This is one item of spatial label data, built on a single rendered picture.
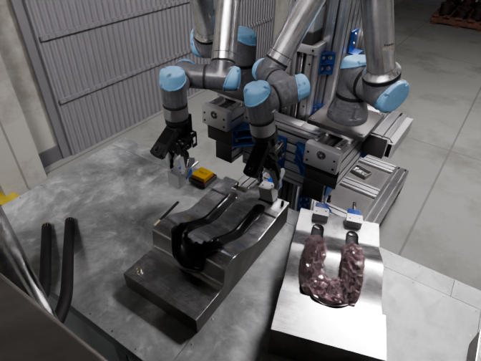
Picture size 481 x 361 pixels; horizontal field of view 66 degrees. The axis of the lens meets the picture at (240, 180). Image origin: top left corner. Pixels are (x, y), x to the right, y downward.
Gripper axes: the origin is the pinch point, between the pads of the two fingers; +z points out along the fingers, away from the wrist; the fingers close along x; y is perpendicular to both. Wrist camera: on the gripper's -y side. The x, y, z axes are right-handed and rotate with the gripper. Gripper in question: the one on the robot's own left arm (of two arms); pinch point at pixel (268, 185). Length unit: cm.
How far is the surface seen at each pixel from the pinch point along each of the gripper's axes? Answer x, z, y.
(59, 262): 43, 1, -54
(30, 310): -38, -66, -73
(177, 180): 26.8, -5.1, -14.0
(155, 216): 33.7, 6.5, -23.1
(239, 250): -6.5, -1.1, -27.2
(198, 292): -1.8, 2.8, -41.6
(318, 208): -15.1, 9.3, 5.3
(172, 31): 200, 22, 169
